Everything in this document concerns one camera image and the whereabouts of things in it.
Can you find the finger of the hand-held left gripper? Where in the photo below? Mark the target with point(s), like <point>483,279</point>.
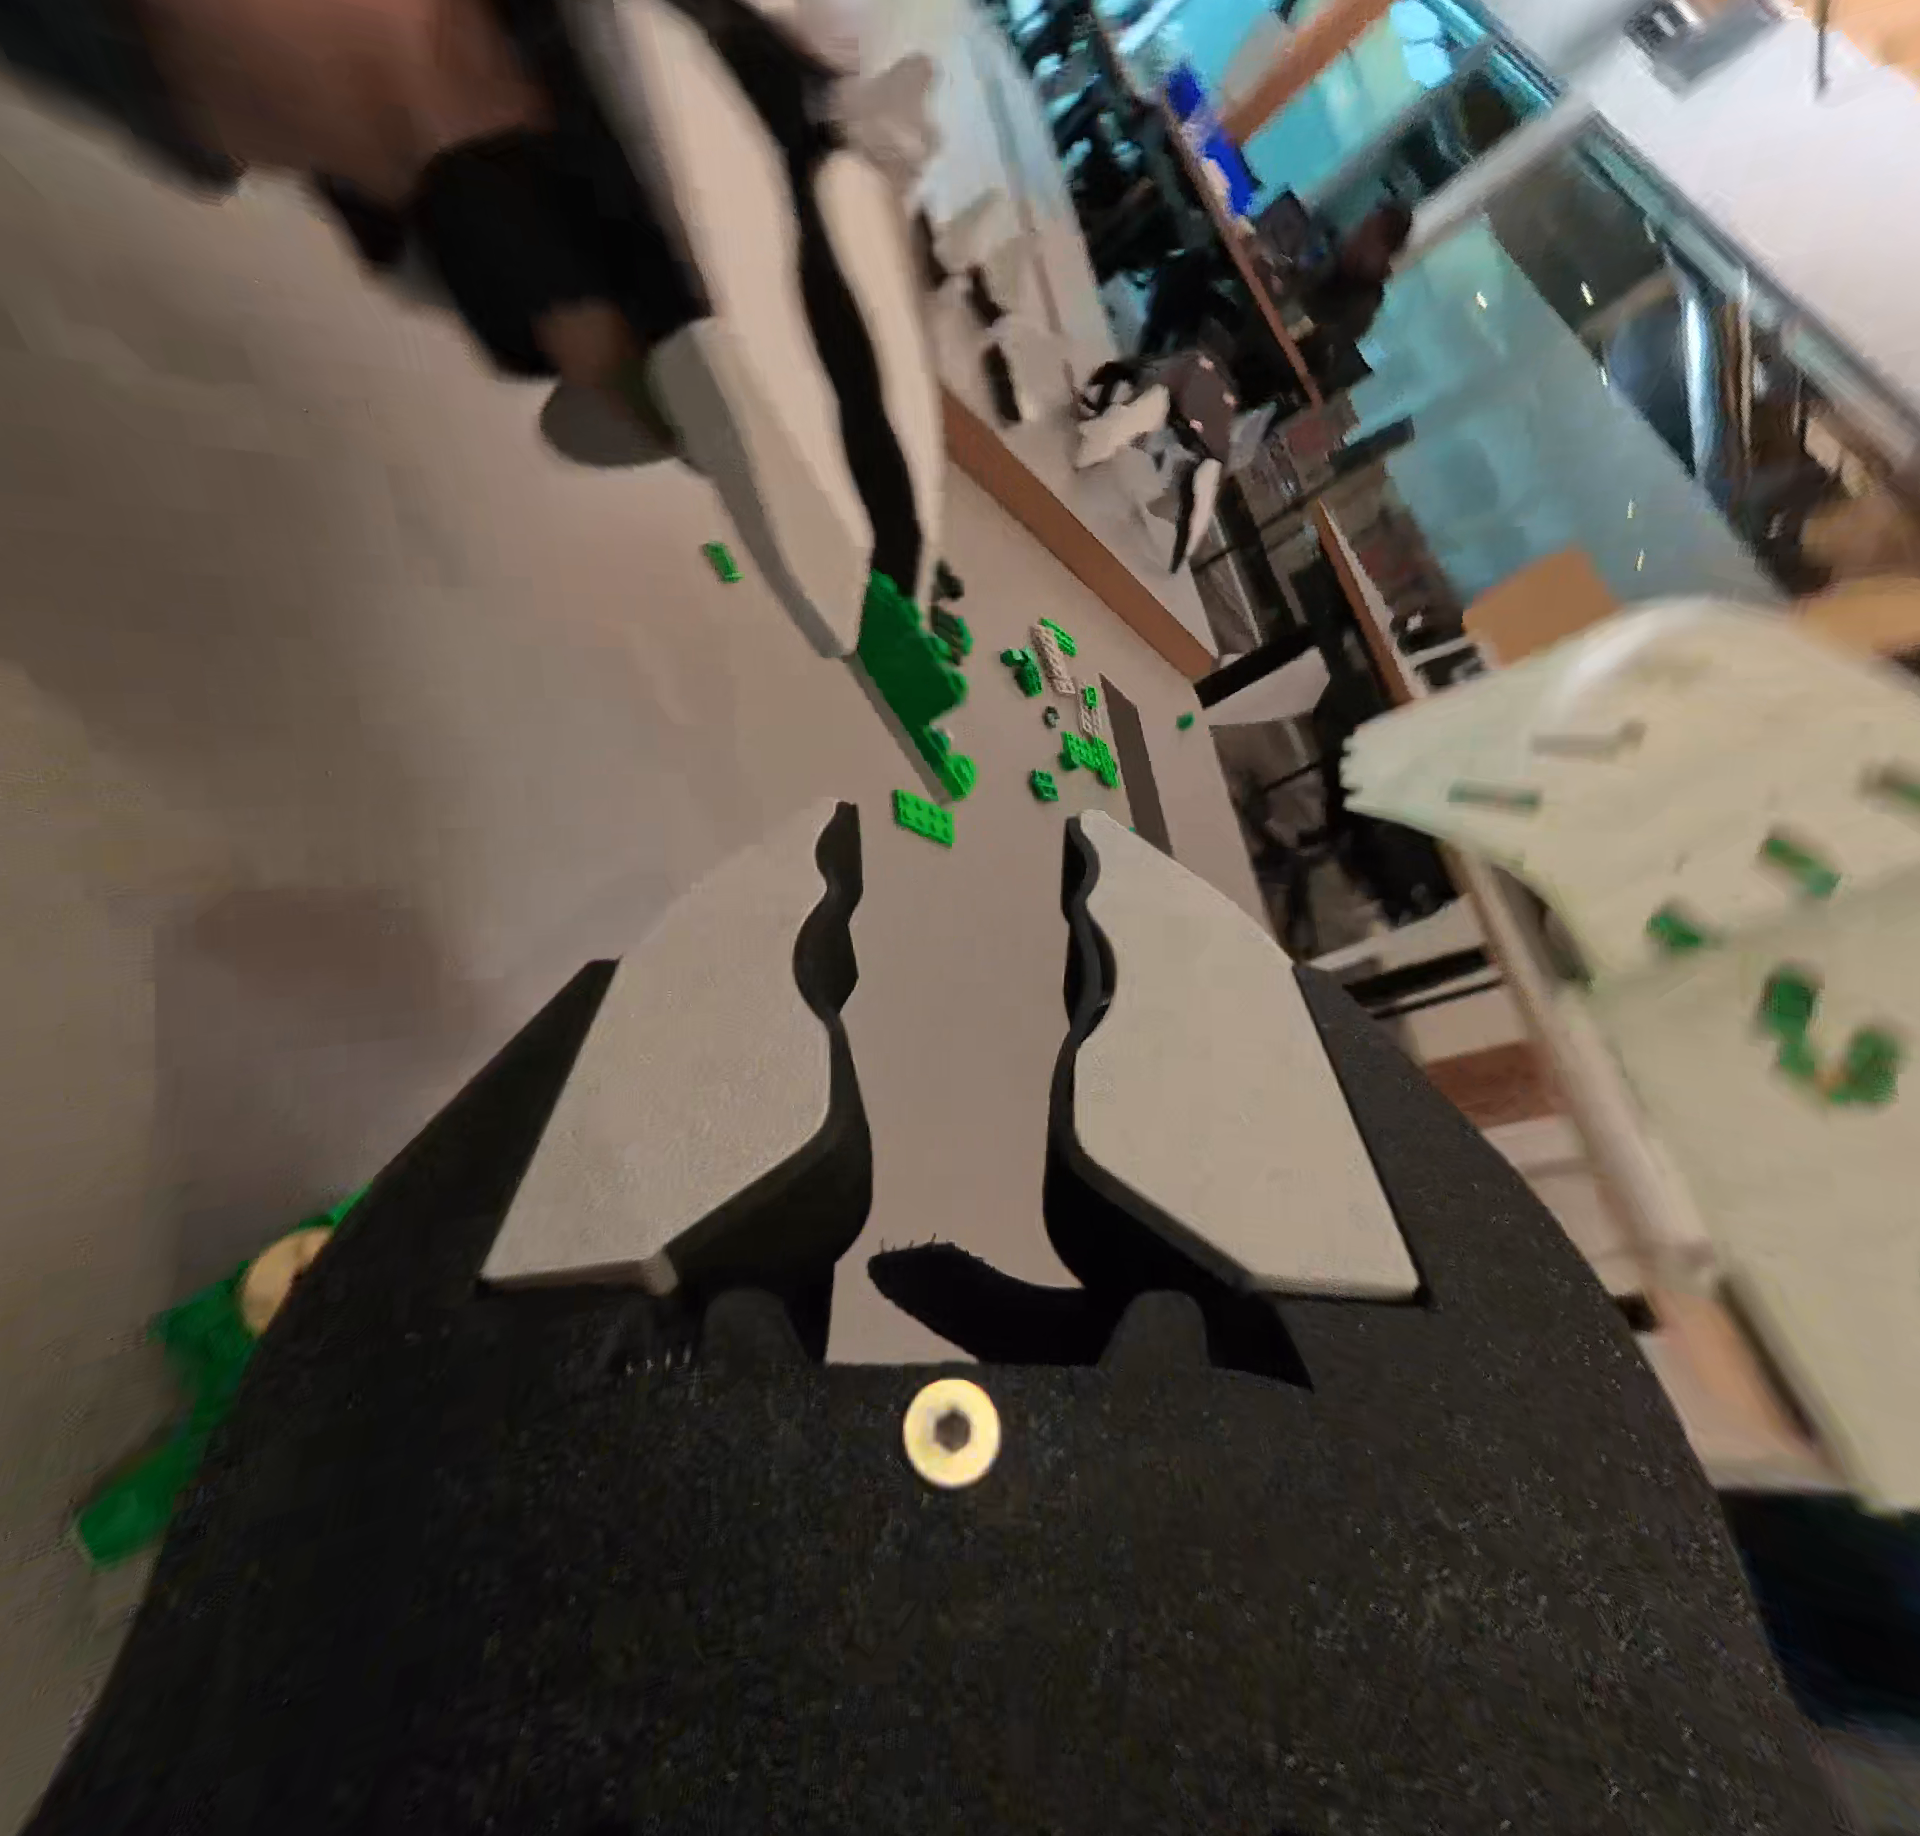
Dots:
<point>757,472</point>
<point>901,351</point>

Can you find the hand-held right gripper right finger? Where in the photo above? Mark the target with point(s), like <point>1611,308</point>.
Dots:
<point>1231,1102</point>

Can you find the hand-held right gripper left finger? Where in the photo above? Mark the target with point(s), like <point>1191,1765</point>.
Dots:
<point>690,1102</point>

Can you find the green and grey brick assembly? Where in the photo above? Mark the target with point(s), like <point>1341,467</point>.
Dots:
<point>901,651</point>

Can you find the wood-edged grey desk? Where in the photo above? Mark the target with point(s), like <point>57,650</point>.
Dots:
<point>1050,512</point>

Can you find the person's left hand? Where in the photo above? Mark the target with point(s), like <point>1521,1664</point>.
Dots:
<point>331,53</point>

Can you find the white fin part black base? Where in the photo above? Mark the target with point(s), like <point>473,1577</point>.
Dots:
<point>1027,368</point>
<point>981,254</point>
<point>886,111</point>

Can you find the idle black and white gripper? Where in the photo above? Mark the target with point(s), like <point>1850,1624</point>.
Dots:
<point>1126,433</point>

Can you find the green flat plate brick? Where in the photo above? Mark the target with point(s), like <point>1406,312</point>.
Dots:
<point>922,817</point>

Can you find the pile of loose bricks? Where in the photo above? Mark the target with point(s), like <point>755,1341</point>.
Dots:
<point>1082,753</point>

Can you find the open instruction booklet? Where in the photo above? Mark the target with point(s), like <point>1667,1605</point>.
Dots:
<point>1651,817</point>

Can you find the curved green build tan flower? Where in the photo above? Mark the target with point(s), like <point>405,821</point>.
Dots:
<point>141,1507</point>

